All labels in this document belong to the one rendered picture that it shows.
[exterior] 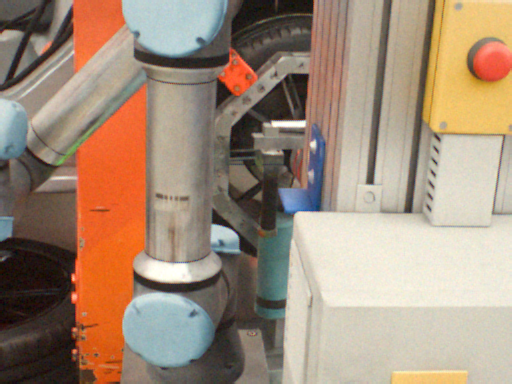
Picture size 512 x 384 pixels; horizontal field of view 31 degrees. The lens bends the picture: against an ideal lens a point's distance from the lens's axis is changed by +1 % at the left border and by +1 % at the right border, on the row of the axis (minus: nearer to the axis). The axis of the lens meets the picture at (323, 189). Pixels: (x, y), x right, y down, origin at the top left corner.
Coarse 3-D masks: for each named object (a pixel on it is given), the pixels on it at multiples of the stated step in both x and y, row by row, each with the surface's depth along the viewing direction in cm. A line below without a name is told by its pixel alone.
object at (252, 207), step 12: (288, 96) 233; (252, 108) 233; (300, 108) 235; (264, 120) 234; (300, 120) 236; (300, 132) 242; (240, 156) 236; (252, 156) 237; (288, 156) 244; (288, 168) 240; (228, 192) 236; (240, 192) 260; (252, 192) 240; (240, 204) 241; (252, 204) 257; (252, 216) 244
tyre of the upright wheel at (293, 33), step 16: (272, 16) 242; (288, 16) 239; (304, 16) 239; (240, 32) 237; (256, 32) 231; (272, 32) 226; (288, 32) 226; (304, 32) 226; (240, 48) 226; (256, 48) 225; (272, 48) 226; (288, 48) 227; (304, 48) 228; (256, 64) 226; (224, 96) 227; (224, 224) 239; (240, 240) 242; (256, 256) 245
